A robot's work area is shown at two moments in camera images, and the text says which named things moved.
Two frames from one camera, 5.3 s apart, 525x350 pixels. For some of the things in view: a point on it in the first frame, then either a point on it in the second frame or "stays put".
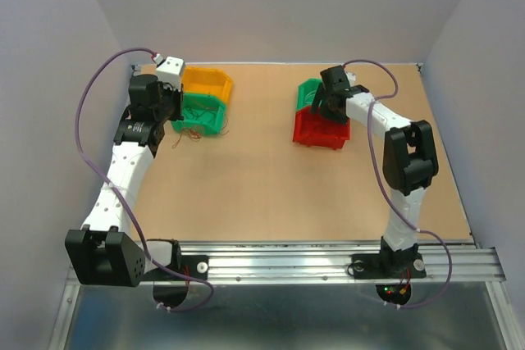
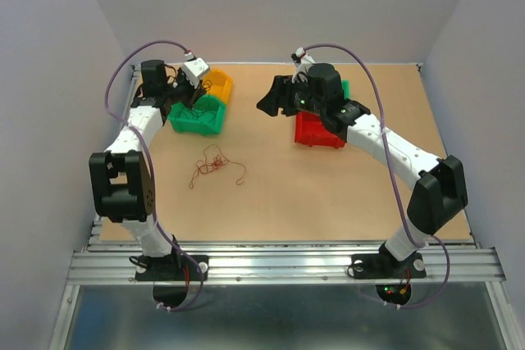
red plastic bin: x=311 y=129 stays put
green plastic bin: x=203 y=114 stays put
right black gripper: x=322 y=94 to x=280 y=96
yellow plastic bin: x=207 y=80 stays put
